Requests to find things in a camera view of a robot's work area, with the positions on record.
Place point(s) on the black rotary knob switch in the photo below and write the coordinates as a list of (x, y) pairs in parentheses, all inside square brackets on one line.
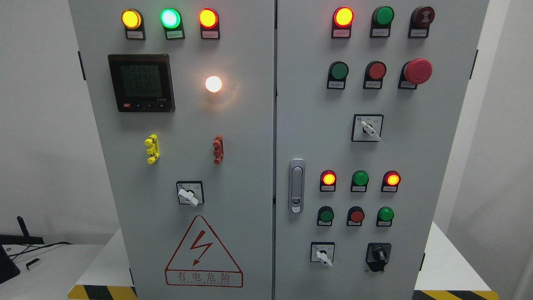
[(377, 256)]

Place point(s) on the grey electrical cabinet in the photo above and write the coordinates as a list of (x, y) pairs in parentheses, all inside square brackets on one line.
[(273, 58)]

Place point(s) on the red terminal connector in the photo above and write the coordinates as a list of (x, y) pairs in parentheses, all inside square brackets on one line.
[(218, 151)]

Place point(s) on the red lit indicator middle left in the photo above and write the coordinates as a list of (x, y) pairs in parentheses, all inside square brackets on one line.
[(328, 181)]

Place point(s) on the red lit indicator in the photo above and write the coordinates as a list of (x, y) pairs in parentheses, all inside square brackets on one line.
[(328, 181), (342, 20), (390, 182)]

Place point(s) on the white glowing lamp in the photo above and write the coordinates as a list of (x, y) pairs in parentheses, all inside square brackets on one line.
[(213, 84)]

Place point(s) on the green push button lower left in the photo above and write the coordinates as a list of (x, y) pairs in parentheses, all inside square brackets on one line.
[(325, 216)]

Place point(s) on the green push button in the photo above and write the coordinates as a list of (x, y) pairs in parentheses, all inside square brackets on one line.
[(337, 74), (384, 217), (325, 216)]

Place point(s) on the green indicator middle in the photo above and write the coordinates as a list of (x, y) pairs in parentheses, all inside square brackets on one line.
[(359, 182)]

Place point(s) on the green push button upper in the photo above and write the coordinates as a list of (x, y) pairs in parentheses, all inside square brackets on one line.
[(337, 74)]

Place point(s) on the red push button lower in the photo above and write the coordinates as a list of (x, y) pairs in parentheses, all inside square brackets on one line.
[(355, 217)]

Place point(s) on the red push button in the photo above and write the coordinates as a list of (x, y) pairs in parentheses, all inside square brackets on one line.
[(374, 74), (355, 217)]

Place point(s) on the yellow terminal connector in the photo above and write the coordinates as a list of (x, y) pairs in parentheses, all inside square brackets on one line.
[(152, 148)]

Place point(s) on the red electrical hazard sticker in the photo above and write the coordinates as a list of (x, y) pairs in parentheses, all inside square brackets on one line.
[(201, 259)]

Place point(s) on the red lit indicator middle right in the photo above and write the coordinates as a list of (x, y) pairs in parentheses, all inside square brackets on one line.
[(390, 182)]

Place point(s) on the red push button upper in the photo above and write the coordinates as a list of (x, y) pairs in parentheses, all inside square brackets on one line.
[(374, 74)]

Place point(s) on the green push button lower right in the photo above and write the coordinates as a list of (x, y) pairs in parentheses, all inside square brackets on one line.
[(384, 217)]

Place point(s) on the black digital power meter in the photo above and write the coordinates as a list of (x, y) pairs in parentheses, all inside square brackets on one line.
[(142, 83)]

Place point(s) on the orange indicator light left door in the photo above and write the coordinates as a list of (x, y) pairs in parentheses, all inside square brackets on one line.
[(209, 24)]

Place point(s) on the red lit indicator top right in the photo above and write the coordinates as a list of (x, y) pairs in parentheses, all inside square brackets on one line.
[(342, 20)]

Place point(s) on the green lit indicator light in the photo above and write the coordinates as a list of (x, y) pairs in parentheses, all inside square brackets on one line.
[(172, 23)]

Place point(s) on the red emergency stop button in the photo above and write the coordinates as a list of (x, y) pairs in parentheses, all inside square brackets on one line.
[(415, 72)]

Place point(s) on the green indicator top right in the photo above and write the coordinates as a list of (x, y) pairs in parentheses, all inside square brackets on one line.
[(381, 22)]

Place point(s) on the yellow indicator light top left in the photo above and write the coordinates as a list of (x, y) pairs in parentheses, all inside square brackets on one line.
[(133, 22)]

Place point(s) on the dark red buzzer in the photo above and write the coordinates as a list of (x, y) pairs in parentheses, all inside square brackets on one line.
[(421, 19)]

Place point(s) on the small black white adapter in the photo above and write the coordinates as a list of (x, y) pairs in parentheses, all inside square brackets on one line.
[(30, 265)]

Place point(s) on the black device with antenna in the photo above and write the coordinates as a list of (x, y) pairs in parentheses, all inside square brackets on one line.
[(25, 238)]

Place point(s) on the black monitor corner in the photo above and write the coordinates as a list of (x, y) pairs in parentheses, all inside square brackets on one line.
[(8, 269)]

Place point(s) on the silver door latch handle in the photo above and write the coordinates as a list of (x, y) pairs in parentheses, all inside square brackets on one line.
[(296, 185)]

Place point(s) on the white selector switch left door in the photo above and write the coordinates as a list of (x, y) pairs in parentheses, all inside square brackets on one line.
[(190, 193)]

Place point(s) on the white selector switch upper right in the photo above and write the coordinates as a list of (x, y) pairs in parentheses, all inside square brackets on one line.
[(367, 127)]

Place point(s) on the white selector switch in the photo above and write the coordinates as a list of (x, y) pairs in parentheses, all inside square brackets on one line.
[(367, 127), (322, 253)]

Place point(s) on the white selector switch lower right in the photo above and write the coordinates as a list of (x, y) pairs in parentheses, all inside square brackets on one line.
[(322, 253)]

